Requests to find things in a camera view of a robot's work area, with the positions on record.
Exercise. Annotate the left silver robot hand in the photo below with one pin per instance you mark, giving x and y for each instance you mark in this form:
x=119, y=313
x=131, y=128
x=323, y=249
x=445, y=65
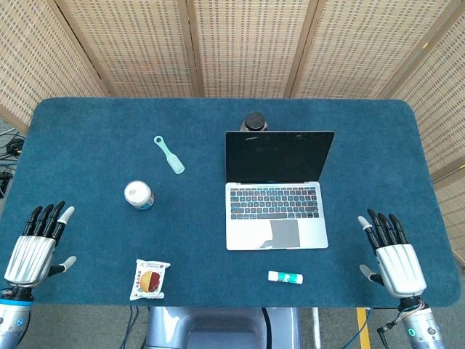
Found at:
x=31, y=254

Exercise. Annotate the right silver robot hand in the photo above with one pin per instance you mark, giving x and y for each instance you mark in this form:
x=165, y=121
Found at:
x=399, y=267

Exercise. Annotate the silver laptop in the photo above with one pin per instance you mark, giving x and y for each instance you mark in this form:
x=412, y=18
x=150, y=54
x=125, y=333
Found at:
x=278, y=218

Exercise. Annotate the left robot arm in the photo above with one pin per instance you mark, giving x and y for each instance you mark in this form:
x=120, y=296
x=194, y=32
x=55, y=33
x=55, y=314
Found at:
x=14, y=320

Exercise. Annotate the white table leg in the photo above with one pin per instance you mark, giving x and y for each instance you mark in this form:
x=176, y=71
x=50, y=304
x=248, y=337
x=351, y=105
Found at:
x=316, y=327

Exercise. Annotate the white green glue stick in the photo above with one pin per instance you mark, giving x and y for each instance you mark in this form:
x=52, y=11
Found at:
x=285, y=277

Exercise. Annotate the white snack cake packet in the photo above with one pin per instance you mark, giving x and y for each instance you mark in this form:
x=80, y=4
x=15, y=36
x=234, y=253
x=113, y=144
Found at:
x=149, y=280

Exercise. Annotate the white lid jar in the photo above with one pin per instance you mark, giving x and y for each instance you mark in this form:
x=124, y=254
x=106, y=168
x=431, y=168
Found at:
x=137, y=194

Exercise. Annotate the green plastic brush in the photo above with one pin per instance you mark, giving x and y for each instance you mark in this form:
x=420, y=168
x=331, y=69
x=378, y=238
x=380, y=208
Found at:
x=170, y=157

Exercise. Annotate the blue table mat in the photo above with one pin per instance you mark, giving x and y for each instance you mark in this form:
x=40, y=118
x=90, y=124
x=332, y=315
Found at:
x=203, y=236

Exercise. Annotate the grey robot torso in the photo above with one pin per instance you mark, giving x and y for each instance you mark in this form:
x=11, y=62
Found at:
x=218, y=329

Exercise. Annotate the black lid jar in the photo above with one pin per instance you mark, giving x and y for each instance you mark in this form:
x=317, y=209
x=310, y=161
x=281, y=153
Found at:
x=254, y=121

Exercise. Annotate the bamboo folding screen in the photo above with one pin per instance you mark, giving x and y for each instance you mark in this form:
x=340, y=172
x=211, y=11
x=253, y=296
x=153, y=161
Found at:
x=247, y=47

